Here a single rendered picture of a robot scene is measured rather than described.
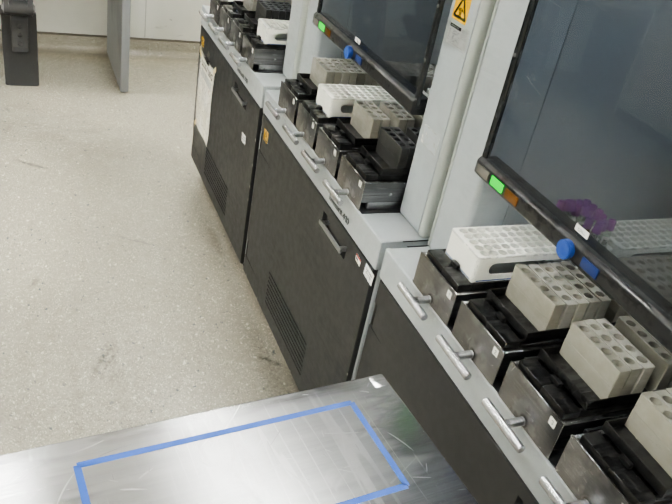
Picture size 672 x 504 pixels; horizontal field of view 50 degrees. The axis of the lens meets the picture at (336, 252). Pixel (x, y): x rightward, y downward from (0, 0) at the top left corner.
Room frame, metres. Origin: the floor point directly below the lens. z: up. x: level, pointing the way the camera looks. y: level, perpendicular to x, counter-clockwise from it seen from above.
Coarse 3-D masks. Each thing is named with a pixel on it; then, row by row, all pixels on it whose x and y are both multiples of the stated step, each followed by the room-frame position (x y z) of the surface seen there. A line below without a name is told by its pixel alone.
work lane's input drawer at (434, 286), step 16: (432, 256) 1.13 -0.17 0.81; (416, 272) 1.15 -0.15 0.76; (432, 272) 1.11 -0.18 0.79; (448, 272) 1.08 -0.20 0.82; (400, 288) 1.11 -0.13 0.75; (432, 288) 1.10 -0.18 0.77; (448, 288) 1.06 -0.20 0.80; (464, 288) 1.06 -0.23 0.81; (480, 288) 1.07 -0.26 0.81; (416, 304) 1.06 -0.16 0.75; (432, 304) 1.09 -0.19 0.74; (448, 304) 1.05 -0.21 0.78; (448, 320) 1.04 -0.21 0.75
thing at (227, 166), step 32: (288, 32) 2.18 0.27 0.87; (224, 64) 2.44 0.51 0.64; (256, 64) 2.22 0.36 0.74; (288, 64) 2.14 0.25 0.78; (224, 96) 2.41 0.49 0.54; (256, 96) 2.10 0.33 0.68; (224, 128) 2.37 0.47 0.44; (256, 128) 2.06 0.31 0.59; (224, 160) 2.34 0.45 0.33; (256, 160) 2.06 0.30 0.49; (224, 192) 2.30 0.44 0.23; (224, 224) 2.26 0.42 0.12
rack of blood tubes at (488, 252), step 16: (528, 224) 1.24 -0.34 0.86; (464, 240) 1.12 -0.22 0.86; (480, 240) 1.14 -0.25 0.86; (496, 240) 1.16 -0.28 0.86; (512, 240) 1.16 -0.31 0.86; (528, 240) 1.18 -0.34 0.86; (544, 240) 1.20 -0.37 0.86; (448, 256) 1.14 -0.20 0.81; (464, 256) 1.10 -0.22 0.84; (480, 256) 1.08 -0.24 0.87; (496, 256) 1.09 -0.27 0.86; (512, 256) 1.10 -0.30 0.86; (528, 256) 1.12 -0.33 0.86; (544, 256) 1.13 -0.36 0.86; (464, 272) 1.09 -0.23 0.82; (480, 272) 1.08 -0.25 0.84; (496, 272) 1.13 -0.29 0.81; (512, 272) 1.11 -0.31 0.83
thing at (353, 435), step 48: (336, 384) 0.74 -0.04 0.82; (384, 384) 0.76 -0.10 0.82; (144, 432) 0.59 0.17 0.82; (192, 432) 0.60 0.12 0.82; (240, 432) 0.62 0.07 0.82; (288, 432) 0.63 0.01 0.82; (336, 432) 0.65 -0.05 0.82; (384, 432) 0.67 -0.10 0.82; (0, 480) 0.49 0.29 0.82; (48, 480) 0.50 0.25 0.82; (96, 480) 0.51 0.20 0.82; (144, 480) 0.52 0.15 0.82; (192, 480) 0.54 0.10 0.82; (240, 480) 0.55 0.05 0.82; (288, 480) 0.56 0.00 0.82; (336, 480) 0.58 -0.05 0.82; (384, 480) 0.59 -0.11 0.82; (432, 480) 0.61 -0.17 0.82
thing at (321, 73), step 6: (312, 60) 1.94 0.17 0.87; (318, 60) 1.93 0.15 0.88; (312, 66) 1.94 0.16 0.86; (318, 66) 1.90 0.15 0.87; (324, 66) 1.90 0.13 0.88; (312, 72) 1.93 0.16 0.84; (318, 72) 1.89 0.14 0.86; (324, 72) 1.86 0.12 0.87; (330, 72) 1.85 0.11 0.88; (312, 78) 1.92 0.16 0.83; (318, 78) 1.89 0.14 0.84; (324, 78) 1.85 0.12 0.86; (330, 78) 1.85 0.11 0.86; (318, 84) 1.88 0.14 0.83
